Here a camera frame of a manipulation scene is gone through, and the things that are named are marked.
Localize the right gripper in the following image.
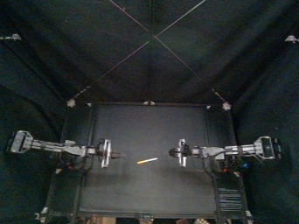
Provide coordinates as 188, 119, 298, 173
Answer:
172, 138, 192, 168

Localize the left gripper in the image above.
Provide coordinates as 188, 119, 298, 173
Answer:
96, 138, 118, 169

